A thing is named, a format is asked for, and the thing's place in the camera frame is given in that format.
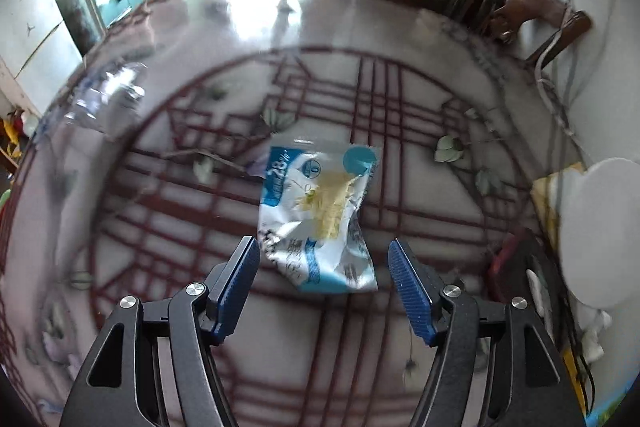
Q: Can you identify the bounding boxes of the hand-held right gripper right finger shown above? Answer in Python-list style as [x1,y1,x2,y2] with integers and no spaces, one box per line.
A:
[389,239,587,427]

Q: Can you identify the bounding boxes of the white round board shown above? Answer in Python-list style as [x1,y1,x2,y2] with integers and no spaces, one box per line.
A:
[557,158,640,309]

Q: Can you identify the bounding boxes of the clear plastic bag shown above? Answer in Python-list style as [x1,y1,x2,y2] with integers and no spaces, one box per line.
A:
[64,62,147,134]

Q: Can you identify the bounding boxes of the yellow cardboard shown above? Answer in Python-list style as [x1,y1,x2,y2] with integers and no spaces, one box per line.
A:
[530,162,587,249]

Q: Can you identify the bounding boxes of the white plastic bag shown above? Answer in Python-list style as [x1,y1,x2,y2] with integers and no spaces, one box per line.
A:
[579,302,614,364]

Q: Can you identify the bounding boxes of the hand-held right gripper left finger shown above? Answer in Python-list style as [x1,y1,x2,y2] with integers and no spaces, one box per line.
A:
[59,235,261,427]

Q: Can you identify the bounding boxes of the wooden chair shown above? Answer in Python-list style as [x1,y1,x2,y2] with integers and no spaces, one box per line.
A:
[470,0,594,68]

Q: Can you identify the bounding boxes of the black cables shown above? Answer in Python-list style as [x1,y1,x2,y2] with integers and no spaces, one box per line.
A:
[534,0,603,170]

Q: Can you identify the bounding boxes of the white blue snack wrapper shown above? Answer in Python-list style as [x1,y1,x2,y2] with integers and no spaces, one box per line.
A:
[256,138,380,294]

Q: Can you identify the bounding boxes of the white refrigerator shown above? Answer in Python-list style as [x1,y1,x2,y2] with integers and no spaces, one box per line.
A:
[0,0,84,81]

